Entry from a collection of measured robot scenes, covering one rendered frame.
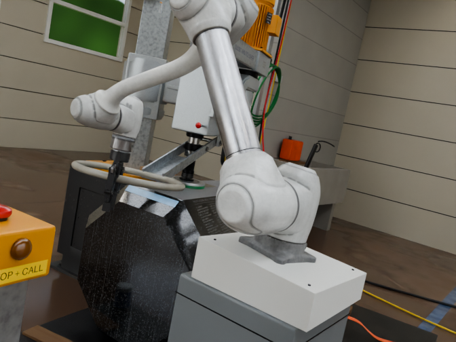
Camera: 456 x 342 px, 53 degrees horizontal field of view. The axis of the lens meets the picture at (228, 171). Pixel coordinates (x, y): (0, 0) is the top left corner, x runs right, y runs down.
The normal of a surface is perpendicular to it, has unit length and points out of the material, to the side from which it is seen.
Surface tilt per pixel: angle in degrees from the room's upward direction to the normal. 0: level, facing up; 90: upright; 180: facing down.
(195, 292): 90
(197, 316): 90
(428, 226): 90
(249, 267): 90
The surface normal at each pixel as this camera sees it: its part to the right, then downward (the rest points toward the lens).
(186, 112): -0.32, 0.06
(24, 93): 0.79, 0.23
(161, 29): 0.00, 0.13
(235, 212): -0.55, 0.05
